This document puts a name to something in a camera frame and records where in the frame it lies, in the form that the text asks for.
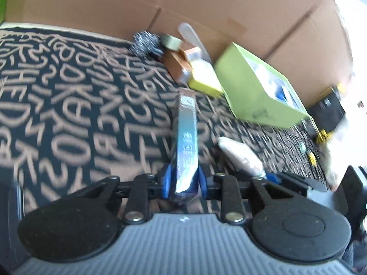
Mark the large cardboard box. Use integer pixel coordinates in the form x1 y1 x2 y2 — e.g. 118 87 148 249
0 0 354 109

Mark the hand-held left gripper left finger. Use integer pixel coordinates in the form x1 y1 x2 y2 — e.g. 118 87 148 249
86 163 174 226

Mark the orange brown box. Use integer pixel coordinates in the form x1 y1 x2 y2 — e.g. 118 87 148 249
163 46 201 83

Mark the light green box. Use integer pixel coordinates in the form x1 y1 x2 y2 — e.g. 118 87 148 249
214 42 311 129

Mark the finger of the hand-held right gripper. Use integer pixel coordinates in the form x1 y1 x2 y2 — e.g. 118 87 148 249
265 170 329 192

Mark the dark blue silver box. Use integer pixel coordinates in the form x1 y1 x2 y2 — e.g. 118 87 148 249
171 90 200 204

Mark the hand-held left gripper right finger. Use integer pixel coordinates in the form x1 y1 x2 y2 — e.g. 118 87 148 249
197 165 277 225

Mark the olive green tin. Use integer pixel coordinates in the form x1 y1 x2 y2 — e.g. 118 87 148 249
161 34 182 50

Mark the beige package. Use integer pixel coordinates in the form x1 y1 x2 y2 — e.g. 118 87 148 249
218 137 266 178

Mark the black yellow tool case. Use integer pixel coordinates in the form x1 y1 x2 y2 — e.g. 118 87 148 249
307 84 347 151

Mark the black letter-patterned mat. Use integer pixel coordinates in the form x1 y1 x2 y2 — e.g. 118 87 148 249
0 24 330 215

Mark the yellow box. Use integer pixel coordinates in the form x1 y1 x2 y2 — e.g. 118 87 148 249
188 59 224 98

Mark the steel wool scrubber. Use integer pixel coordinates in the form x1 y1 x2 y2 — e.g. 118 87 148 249
129 31 164 59

